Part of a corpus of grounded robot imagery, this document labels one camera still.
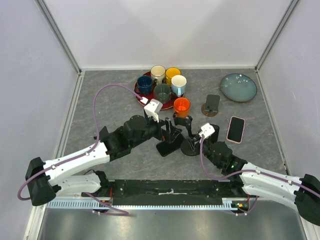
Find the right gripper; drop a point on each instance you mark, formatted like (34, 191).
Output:
(197, 139)

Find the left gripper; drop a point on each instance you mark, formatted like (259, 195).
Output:
(158, 125)

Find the black phone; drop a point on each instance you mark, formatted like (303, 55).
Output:
(215, 135)

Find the black round-base phone stand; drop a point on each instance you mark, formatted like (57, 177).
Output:
(187, 123)

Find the pink case smartphone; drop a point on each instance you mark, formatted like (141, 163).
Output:
(235, 130)

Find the black angled phone stand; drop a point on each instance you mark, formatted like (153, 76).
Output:
(171, 132)

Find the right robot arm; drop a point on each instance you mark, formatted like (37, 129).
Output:
(301, 194)

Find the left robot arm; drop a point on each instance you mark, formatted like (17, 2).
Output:
(42, 177)

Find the red round tray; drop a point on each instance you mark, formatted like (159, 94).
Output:
(166, 106)

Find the grey glass mug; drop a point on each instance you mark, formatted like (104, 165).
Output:
(163, 93)

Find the orange mug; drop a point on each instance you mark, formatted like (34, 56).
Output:
(181, 107)

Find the dark blue mug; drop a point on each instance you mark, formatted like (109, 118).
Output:
(145, 85)

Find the light blue white mug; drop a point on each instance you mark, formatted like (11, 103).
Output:
(178, 85)

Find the cream mug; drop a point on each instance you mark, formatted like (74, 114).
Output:
(158, 73)

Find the yellow mug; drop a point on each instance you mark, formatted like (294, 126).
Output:
(170, 73)

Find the blue ceramic plate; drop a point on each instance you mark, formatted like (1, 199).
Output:
(238, 87)

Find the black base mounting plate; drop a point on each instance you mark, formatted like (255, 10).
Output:
(182, 192)

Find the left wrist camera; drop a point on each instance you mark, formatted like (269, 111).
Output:
(152, 109)

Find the slotted cable duct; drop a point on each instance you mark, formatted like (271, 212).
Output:
(90, 204)

